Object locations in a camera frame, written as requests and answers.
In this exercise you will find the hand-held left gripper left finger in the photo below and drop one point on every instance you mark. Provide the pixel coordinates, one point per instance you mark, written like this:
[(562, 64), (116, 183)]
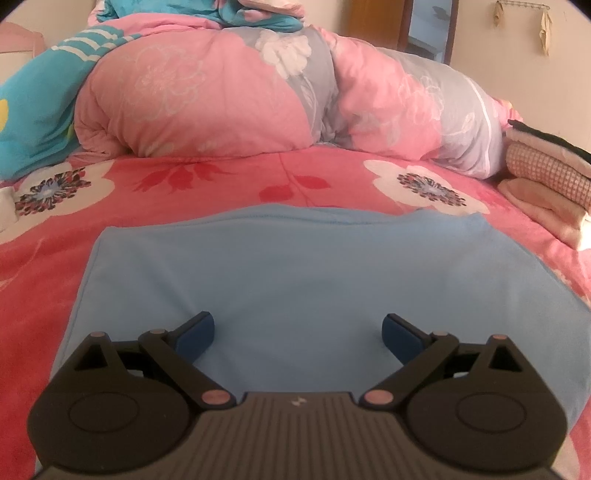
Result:
[(198, 337)]

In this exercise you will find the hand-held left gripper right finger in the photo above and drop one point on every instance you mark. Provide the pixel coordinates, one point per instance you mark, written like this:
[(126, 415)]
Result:
[(399, 337)]

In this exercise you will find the light blue t-shirt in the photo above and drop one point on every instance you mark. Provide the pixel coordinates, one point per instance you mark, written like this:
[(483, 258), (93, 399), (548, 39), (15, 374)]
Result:
[(300, 267)]

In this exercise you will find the red floral blanket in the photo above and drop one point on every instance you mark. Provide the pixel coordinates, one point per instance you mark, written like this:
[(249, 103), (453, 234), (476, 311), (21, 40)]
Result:
[(231, 180)]

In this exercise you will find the white cloth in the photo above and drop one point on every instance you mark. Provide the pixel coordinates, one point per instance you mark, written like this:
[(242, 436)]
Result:
[(7, 207)]

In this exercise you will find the pink and grey floral quilt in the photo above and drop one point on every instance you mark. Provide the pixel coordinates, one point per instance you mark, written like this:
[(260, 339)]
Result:
[(207, 92)]

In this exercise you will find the teal cloth with yellow dot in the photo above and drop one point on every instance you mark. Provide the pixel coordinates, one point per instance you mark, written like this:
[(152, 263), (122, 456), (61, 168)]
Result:
[(32, 92)]

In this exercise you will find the wooden door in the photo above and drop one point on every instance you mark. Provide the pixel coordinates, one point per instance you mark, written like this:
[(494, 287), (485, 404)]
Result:
[(374, 23)]

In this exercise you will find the pink and white headboard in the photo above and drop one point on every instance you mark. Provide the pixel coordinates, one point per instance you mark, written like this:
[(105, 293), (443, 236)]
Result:
[(18, 46)]

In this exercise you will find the wall hook rack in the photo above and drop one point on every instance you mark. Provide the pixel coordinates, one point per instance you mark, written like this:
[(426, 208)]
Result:
[(545, 32)]

